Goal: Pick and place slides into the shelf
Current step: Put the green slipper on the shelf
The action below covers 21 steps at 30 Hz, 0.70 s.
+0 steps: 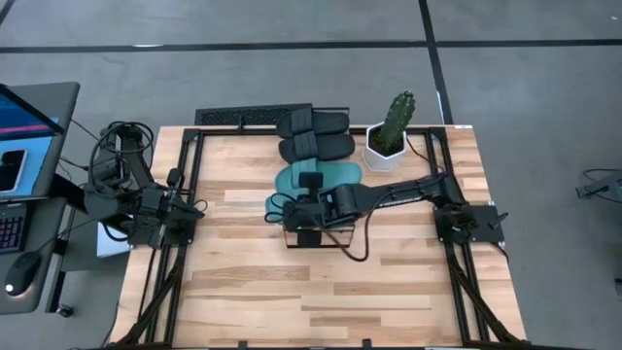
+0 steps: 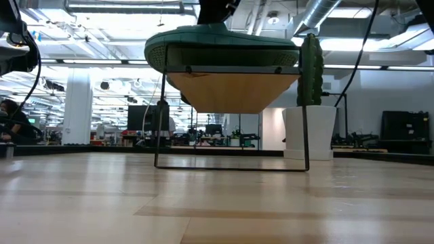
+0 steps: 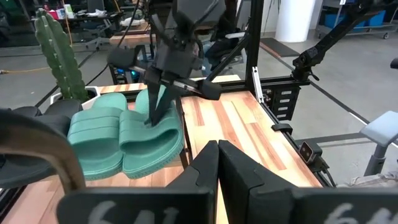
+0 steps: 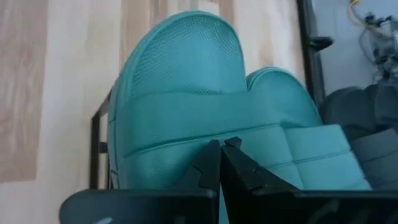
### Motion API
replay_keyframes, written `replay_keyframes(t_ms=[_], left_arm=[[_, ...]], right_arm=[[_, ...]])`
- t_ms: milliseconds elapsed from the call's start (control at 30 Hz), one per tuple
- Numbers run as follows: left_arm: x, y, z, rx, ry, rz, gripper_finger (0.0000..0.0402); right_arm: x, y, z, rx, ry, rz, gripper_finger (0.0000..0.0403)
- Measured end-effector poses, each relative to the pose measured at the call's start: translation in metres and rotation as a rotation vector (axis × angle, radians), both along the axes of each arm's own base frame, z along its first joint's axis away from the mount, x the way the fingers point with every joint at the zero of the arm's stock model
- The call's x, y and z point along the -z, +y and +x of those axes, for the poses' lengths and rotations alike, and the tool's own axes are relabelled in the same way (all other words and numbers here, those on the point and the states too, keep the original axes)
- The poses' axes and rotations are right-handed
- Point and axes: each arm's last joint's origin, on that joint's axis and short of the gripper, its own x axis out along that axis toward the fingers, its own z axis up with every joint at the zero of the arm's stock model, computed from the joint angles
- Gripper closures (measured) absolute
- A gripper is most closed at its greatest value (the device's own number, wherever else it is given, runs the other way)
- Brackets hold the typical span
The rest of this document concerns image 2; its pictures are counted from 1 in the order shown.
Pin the wooden shelf with black frame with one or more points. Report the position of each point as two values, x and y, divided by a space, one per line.
234 91

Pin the green slide sandal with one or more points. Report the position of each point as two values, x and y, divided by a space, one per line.
220 37

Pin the black background monitor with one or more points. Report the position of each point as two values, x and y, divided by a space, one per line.
139 118

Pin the smooth silver ceiling duct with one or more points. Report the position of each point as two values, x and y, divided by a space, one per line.
318 13

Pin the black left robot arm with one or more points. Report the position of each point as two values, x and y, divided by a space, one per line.
17 67

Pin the black background cabinet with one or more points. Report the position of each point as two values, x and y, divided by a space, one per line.
405 132

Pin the white ceiling dome sensor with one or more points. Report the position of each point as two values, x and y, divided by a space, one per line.
273 18

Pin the person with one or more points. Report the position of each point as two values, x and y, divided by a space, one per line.
15 122
172 125

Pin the green cactus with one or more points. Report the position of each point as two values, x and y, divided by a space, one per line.
313 74

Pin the small grey bracket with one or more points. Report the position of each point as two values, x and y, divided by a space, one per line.
7 150

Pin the white pillar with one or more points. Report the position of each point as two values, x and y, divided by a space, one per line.
78 108

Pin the black background robot arm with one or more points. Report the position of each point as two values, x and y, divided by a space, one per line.
356 139
247 139

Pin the white hexagonal plant pot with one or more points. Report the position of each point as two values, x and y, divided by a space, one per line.
318 132

